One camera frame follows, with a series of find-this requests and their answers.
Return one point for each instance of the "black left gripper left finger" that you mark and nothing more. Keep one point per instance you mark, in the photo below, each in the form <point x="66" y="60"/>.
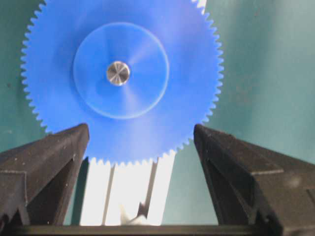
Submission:
<point x="37" y="179"/>

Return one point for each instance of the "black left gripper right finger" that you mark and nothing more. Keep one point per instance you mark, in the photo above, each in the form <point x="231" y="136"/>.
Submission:
<point x="253" y="185"/>

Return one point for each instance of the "large blue plastic gear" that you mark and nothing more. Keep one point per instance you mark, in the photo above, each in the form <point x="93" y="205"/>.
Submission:
<point x="174" y="54"/>

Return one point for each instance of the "lower steel shaft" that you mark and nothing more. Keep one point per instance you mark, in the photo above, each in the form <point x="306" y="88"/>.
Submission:
<point x="118" y="73"/>

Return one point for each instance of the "aluminium extrusion rail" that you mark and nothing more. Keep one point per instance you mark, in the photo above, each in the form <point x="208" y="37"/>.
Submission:
<point x="126" y="193"/>

